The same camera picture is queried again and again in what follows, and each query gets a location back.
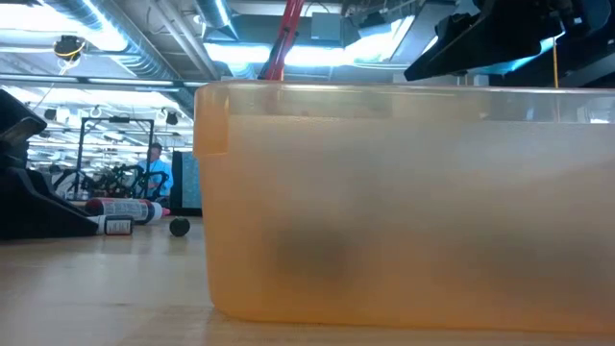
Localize small white cap dropper bottle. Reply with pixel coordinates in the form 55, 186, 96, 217
88, 214, 135, 237
168, 216, 192, 238

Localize grey ceiling box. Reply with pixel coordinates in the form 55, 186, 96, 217
309, 12, 343, 42

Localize yellow hanging cord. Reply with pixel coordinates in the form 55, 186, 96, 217
551, 37, 561, 90

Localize black background frame stand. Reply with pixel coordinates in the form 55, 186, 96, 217
78, 116, 156, 199

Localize background black robot arms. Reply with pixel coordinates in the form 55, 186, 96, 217
52, 162, 172, 201

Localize person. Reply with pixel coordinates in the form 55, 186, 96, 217
137, 141, 175, 199

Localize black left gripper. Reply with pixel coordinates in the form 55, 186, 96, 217
0, 89, 100, 241

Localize large red food coloring bottle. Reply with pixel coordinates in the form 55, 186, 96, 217
85, 196, 172, 226

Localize dark partition panel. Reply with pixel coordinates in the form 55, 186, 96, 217
170, 150, 203, 216

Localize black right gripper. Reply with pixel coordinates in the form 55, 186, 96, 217
403, 0, 615, 82

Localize orange translucent plastic bin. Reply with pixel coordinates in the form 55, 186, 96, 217
191, 79, 615, 337

